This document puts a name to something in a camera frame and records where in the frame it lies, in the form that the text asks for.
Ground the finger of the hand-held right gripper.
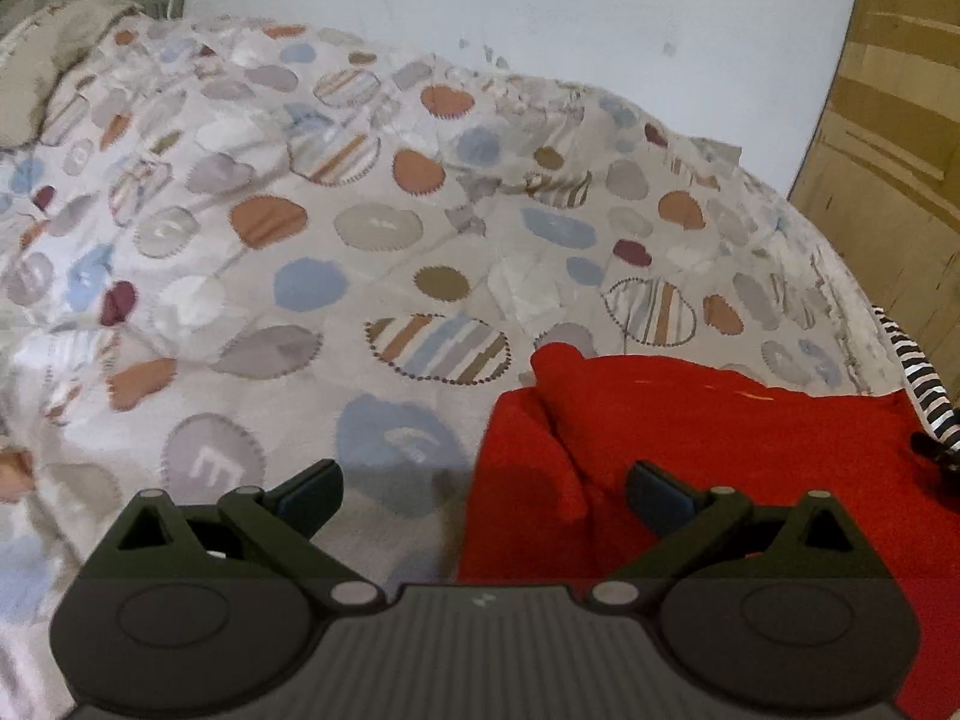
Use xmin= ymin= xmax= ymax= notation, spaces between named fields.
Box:
xmin=910 ymin=431 xmax=960 ymax=473

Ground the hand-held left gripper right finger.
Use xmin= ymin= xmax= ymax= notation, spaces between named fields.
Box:
xmin=589 ymin=461 xmax=880 ymax=611

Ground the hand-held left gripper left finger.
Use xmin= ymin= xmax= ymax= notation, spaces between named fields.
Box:
xmin=88 ymin=459 xmax=383 ymax=613

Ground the red long-sleeved sweater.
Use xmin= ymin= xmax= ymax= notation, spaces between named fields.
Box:
xmin=456 ymin=343 xmax=960 ymax=720

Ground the black and white striped sheet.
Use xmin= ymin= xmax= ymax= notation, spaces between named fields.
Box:
xmin=871 ymin=304 xmax=960 ymax=455

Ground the patterned quilt with round patches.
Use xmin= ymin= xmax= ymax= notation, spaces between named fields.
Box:
xmin=0 ymin=15 xmax=901 ymax=720

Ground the brown wooden wardrobe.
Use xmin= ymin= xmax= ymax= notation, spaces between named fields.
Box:
xmin=787 ymin=0 xmax=960 ymax=338

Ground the beige pillow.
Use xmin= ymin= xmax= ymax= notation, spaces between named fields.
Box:
xmin=0 ymin=0 xmax=145 ymax=149

